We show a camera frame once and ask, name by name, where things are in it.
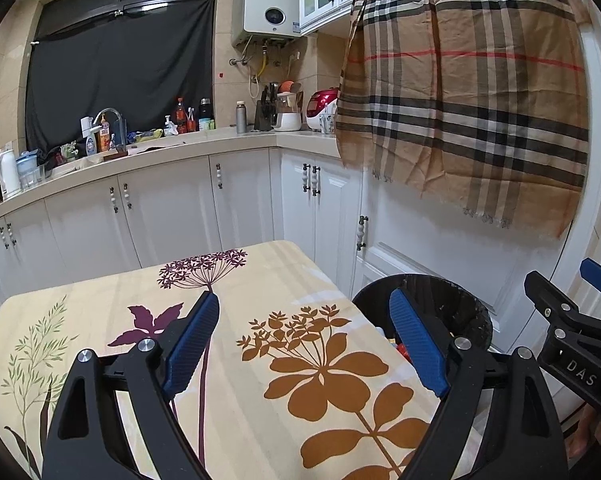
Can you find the black trash bin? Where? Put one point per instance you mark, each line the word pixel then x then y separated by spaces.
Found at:
pixel 445 305

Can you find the white electric jug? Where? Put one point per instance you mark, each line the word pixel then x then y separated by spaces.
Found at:
pixel 289 120

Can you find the grey thermos bottle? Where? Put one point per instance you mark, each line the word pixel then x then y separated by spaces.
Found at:
pixel 241 119

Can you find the orange dish soap bottle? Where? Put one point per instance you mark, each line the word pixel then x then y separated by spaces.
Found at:
pixel 104 137

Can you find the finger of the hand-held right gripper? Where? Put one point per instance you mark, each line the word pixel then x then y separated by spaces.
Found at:
pixel 550 305
pixel 600 277

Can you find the white blue bottle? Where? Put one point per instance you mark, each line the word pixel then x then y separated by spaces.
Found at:
pixel 89 140

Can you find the white kettle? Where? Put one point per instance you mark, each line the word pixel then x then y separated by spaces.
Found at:
pixel 9 172

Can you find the dark bottle with red cap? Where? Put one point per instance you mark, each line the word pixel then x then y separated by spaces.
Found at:
pixel 181 117

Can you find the brown wooden tray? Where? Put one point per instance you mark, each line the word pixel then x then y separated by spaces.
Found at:
pixel 116 153

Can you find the black curtain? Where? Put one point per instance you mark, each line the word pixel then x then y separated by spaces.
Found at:
pixel 120 60

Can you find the chrome faucet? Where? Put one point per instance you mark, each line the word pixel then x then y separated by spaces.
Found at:
pixel 110 110

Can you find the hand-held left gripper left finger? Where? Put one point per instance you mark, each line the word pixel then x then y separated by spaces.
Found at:
pixel 190 350

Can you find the black knife block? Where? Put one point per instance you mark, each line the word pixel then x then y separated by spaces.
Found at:
pixel 264 115

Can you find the white base cabinets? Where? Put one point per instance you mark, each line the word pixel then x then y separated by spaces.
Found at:
pixel 170 210

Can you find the water filter pitcher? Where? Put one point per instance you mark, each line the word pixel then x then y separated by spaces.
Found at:
pixel 30 170

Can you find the person's right hand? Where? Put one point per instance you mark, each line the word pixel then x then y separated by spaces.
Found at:
pixel 590 432

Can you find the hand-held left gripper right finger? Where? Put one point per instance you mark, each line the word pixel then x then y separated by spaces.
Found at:
pixel 418 345

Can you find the yellow green cloth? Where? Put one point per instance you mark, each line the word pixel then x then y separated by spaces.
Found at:
pixel 148 135

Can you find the red rice cooker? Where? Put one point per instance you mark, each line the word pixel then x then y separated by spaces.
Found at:
pixel 321 107

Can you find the black bottle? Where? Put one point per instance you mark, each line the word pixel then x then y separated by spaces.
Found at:
pixel 205 110

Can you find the beige plaid scarf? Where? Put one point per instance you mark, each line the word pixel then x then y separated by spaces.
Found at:
pixel 455 110

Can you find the white pump bottle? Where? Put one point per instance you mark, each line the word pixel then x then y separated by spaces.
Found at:
pixel 170 127

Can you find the printed mug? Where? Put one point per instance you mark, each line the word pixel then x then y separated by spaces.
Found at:
pixel 327 123

